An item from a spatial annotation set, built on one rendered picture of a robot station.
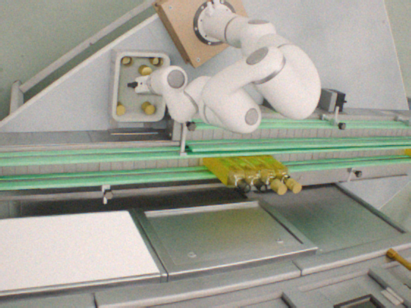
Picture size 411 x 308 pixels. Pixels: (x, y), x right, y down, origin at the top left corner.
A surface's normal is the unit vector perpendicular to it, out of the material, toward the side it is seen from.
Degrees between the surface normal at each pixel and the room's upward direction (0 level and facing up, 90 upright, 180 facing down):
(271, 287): 90
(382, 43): 0
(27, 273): 90
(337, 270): 90
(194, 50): 4
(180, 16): 4
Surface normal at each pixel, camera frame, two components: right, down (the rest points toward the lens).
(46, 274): 0.12, -0.93
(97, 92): 0.40, 0.38
